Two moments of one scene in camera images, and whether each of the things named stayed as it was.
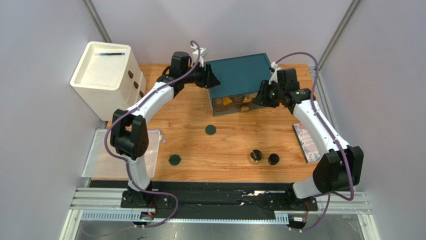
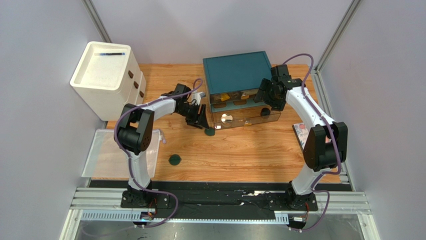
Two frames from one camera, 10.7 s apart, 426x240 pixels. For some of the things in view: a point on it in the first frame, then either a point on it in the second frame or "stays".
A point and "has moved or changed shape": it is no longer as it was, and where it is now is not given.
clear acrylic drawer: x=219 y=111 has moved or changed shape
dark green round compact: x=174 y=159 stays
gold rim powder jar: x=256 y=156 → x=227 y=119
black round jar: x=273 y=159 → x=265 y=112
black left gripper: x=208 y=79 → x=201 y=122
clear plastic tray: x=99 y=164 stays
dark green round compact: x=210 y=129 stays
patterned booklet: x=311 y=153 stays
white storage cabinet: x=107 y=78 stays
